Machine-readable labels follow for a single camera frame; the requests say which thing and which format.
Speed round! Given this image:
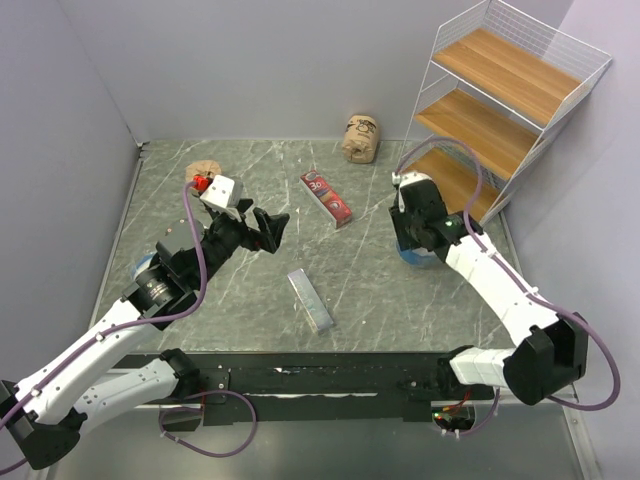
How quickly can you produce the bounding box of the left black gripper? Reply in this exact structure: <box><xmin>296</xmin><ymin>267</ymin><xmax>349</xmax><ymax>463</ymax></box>
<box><xmin>191</xmin><ymin>198</ymin><xmax>288</xmax><ymax>288</ymax></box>

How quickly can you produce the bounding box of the blue printed paper roll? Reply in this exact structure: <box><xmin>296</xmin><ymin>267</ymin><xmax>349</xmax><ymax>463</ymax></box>
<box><xmin>396</xmin><ymin>243</ymin><xmax>442</xmax><ymax>269</ymax></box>

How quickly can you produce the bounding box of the blue clear-wrapped paper roll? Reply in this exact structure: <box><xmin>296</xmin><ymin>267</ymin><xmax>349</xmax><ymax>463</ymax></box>
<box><xmin>131</xmin><ymin>253</ymin><xmax>155</xmax><ymax>282</ymax></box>

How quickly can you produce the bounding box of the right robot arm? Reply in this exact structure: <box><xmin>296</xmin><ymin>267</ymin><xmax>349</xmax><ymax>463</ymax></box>
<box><xmin>389</xmin><ymin>171</ymin><xmax>588</xmax><ymax>406</ymax></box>

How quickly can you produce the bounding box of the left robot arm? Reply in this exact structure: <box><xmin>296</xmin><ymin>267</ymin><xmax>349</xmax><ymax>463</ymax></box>
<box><xmin>1</xmin><ymin>207</ymin><xmax>290</xmax><ymax>470</ymax></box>

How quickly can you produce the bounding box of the bottom wooden shelf board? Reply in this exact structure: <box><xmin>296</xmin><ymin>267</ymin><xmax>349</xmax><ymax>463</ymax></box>
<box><xmin>403</xmin><ymin>149</ymin><xmax>499</xmax><ymax>225</ymax></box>

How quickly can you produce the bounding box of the wooden shelf board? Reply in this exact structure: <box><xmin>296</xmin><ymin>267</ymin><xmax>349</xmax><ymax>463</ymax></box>
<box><xmin>414</xmin><ymin>89</ymin><xmax>537</xmax><ymax>180</ymax></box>
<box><xmin>403</xmin><ymin>149</ymin><xmax>499</xmax><ymax>225</ymax></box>
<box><xmin>434</xmin><ymin>28</ymin><xmax>580</xmax><ymax>127</ymax></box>

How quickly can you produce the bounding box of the middle wooden shelf board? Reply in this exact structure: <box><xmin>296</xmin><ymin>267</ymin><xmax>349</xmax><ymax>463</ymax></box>
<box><xmin>414</xmin><ymin>89</ymin><xmax>537</xmax><ymax>180</ymax></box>

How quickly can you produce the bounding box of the top wooden shelf board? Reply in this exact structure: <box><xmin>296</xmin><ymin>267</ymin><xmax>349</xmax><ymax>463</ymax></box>
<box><xmin>434</xmin><ymin>28</ymin><xmax>580</xmax><ymax>127</ymax></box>

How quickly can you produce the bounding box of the brown wrapped paper roll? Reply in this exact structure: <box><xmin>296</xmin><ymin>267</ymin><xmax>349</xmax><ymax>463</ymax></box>
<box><xmin>185</xmin><ymin>160</ymin><xmax>222</xmax><ymax>182</ymax></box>

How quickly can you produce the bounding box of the red toothpaste box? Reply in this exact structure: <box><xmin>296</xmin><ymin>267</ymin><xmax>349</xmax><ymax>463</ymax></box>
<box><xmin>299</xmin><ymin>169</ymin><xmax>352</xmax><ymax>229</ymax></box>

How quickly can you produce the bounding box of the silver toothpaste box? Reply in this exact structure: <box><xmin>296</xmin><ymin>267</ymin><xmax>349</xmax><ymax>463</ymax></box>
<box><xmin>287</xmin><ymin>269</ymin><xmax>334</xmax><ymax>333</ymax></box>

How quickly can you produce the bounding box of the brown roll with bear print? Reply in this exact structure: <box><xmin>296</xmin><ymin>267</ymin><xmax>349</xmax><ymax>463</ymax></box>
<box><xmin>342</xmin><ymin>115</ymin><xmax>380</xmax><ymax>164</ymax></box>

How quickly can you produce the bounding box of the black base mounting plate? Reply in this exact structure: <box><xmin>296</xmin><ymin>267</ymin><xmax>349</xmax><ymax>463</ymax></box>
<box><xmin>107</xmin><ymin>352</ymin><xmax>501</xmax><ymax>427</ymax></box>

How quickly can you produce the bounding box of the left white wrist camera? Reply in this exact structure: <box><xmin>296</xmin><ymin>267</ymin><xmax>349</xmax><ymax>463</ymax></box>
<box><xmin>200</xmin><ymin>175</ymin><xmax>244</xmax><ymax>221</ymax></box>

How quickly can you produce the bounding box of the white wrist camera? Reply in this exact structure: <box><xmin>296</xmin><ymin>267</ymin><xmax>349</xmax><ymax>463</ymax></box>
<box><xmin>392</xmin><ymin>171</ymin><xmax>431</xmax><ymax>188</ymax></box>
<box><xmin>200</xmin><ymin>175</ymin><xmax>244</xmax><ymax>221</ymax></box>

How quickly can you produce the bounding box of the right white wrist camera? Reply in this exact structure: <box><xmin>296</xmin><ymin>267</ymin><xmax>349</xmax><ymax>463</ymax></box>
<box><xmin>392</xmin><ymin>171</ymin><xmax>431</xmax><ymax>188</ymax></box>

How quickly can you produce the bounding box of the white wire shelf rack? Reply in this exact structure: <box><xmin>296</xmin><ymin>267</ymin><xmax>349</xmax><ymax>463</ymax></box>
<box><xmin>400</xmin><ymin>1</ymin><xmax>613</xmax><ymax>214</ymax></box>

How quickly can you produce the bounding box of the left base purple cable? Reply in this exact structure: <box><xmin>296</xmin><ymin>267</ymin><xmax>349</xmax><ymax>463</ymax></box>
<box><xmin>158</xmin><ymin>389</ymin><xmax>259</xmax><ymax>457</ymax></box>

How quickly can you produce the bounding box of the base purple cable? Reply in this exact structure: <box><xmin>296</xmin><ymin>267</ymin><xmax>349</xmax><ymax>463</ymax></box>
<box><xmin>158</xmin><ymin>389</ymin><xmax>259</xmax><ymax>457</ymax></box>
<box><xmin>439</xmin><ymin>390</ymin><xmax>501</xmax><ymax>441</ymax></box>

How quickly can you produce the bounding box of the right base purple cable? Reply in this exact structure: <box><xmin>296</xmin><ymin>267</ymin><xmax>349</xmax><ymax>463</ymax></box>
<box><xmin>439</xmin><ymin>390</ymin><xmax>501</xmax><ymax>441</ymax></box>

